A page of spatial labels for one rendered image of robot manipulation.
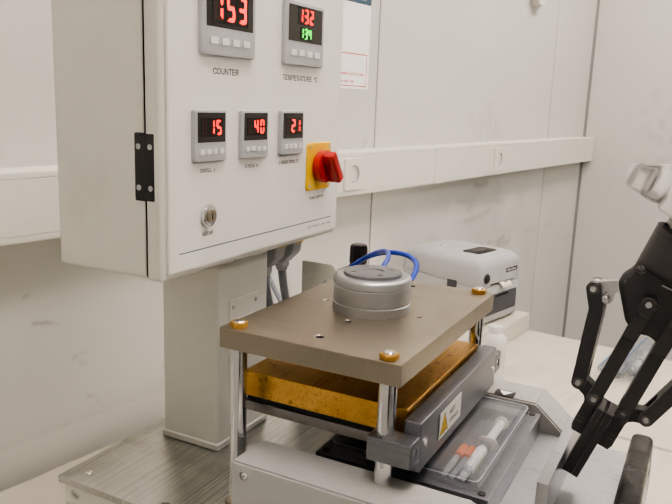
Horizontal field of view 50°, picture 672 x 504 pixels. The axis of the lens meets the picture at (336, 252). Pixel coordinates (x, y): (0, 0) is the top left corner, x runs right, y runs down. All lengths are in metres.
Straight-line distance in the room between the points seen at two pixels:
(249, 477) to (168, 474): 0.15
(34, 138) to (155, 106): 0.49
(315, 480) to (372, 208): 1.20
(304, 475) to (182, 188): 0.27
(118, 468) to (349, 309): 0.30
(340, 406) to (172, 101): 0.31
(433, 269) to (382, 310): 1.10
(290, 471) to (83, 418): 0.65
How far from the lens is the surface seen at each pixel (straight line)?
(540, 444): 0.81
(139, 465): 0.82
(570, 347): 1.85
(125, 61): 0.66
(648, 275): 0.65
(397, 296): 0.70
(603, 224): 3.25
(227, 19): 0.70
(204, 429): 0.84
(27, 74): 1.11
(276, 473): 0.65
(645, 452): 0.74
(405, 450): 0.61
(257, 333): 0.64
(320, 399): 0.67
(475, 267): 1.73
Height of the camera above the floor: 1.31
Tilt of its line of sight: 12 degrees down
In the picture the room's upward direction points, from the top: 2 degrees clockwise
